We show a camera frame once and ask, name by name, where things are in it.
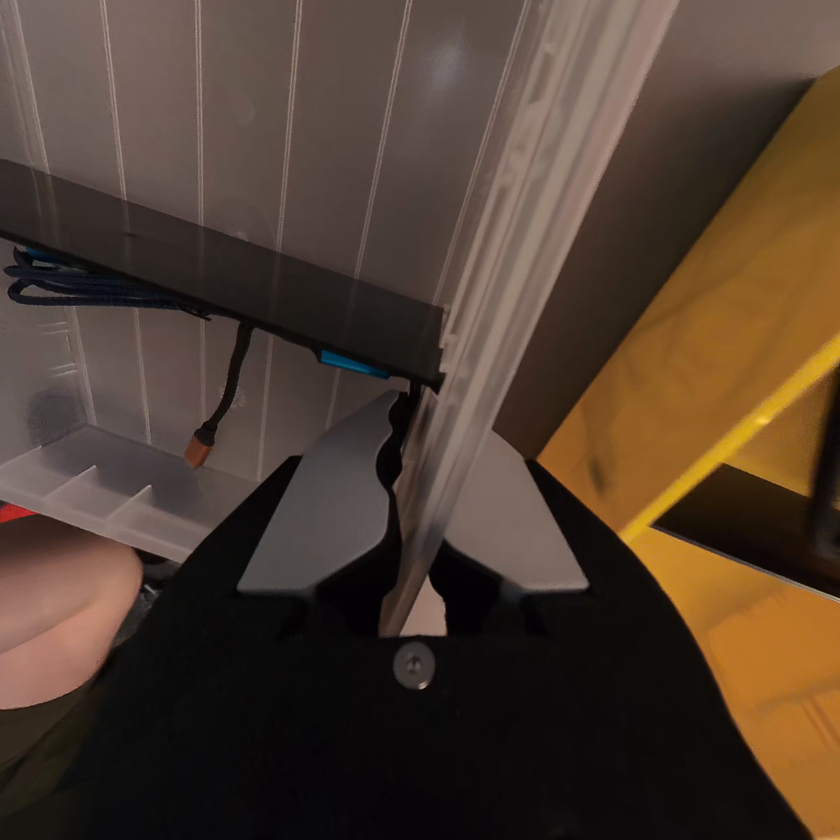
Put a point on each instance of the yellow plastic bin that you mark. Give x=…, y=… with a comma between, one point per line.
x=735, y=328

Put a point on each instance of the person's left forearm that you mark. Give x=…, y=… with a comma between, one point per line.
x=59, y=604

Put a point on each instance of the clear plastic bin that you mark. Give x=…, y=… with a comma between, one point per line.
x=328, y=131

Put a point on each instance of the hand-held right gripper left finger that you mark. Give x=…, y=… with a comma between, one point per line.
x=322, y=519

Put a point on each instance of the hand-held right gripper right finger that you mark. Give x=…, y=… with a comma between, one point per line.
x=519, y=519

